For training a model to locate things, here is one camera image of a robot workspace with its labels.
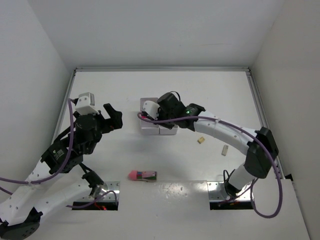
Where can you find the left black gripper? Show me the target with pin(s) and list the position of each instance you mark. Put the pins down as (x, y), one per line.
(115, 121)

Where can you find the pink lid clip jar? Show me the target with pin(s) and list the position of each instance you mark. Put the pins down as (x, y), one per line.
(136, 175)

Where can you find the metal base plate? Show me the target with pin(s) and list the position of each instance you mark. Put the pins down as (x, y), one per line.
(217, 193)
(109, 191)

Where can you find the right white compartment organizer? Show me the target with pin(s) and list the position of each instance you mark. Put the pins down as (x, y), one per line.
(168, 132)

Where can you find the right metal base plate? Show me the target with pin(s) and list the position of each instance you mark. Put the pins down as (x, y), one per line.
(217, 193)

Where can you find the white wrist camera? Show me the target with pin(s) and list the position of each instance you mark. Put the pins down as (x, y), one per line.
(151, 108)
(85, 103)

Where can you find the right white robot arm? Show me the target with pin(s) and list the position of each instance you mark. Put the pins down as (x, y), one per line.
(258, 146)

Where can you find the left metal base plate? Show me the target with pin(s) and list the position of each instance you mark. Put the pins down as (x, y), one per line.
(109, 191)

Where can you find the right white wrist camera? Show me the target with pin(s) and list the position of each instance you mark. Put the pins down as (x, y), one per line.
(151, 108)

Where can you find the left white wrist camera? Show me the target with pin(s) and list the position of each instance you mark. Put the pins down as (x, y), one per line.
(85, 103)

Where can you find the tan eraser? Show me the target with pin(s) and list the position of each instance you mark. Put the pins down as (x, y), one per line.
(201, 140)

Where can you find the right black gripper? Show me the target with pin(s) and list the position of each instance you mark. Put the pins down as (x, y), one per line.
(168, 126)

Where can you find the grey white eraser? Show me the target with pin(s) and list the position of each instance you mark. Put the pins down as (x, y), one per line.
(224, 150)

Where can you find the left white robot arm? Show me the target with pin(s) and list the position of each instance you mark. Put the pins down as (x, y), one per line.
(26, 208)

